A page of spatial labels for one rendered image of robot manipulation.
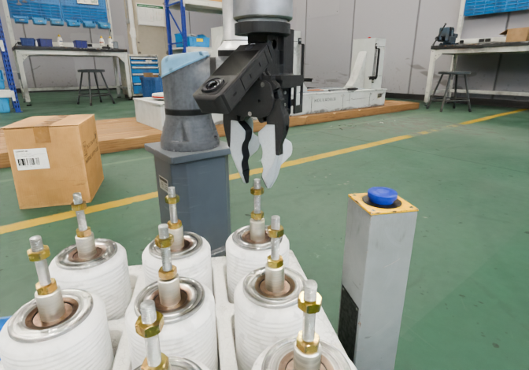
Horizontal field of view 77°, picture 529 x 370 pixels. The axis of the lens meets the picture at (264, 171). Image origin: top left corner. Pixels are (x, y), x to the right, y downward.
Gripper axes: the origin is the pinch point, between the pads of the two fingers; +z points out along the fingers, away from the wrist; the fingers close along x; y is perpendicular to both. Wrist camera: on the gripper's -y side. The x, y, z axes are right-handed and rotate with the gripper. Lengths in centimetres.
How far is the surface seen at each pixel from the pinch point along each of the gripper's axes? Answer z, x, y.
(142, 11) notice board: -108, 504, 372
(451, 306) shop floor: 35, -26, 37
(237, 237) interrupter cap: 9.4, 2.3, -1.3
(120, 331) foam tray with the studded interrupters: 17.0, 8.2, -17.7
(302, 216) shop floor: 35, 22, 59
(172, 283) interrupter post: 7.0, -1.0, -16.5
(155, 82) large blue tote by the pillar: 4, 349, 263
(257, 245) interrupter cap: 9.4, -1.5, -1.6
